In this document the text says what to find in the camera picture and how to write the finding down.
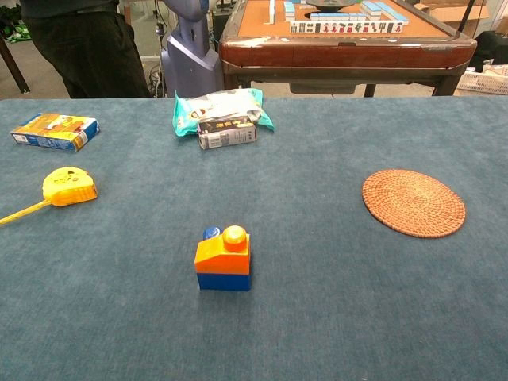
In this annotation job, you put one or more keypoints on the brown cardboard box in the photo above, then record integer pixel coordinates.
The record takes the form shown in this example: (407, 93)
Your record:
(448, 14)

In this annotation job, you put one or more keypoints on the face-up mahjong tile row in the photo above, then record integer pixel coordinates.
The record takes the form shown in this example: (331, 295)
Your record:
(345, 27)

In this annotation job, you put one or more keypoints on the white plastic basket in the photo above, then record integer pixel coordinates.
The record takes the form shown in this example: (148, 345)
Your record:
(482, 84)

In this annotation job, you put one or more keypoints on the round woven rattan coaster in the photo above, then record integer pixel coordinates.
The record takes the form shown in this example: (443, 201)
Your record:
(412, 203)

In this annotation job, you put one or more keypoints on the orange blue cardboard box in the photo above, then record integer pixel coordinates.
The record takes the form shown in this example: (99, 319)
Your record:
(51, 133)

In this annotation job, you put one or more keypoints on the blue grey machine base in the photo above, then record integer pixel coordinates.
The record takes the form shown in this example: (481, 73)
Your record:
(190, 59)

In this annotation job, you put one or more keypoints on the black bag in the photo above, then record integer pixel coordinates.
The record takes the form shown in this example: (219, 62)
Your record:
(492, 49)

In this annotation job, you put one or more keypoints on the brown mahjong table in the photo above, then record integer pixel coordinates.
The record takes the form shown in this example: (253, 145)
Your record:
(337, 51)

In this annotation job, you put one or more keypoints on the blue felt table cover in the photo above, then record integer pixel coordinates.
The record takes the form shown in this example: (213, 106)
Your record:
(317, 317)

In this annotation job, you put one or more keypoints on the person in black trousers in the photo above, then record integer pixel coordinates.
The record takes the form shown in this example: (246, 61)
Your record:
(91, 47)

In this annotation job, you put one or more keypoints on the blue-backed mahjong tile wall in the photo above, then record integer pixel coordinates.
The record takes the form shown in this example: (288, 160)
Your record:
(335, 16)

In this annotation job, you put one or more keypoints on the blue box with white circles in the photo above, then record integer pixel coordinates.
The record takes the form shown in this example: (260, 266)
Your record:
(222, 282)

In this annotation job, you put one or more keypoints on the teal wet wipes pack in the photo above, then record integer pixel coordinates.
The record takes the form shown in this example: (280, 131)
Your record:
(216, 104)

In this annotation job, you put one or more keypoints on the yellow tape measure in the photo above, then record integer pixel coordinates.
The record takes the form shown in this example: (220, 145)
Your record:
(67, 186)

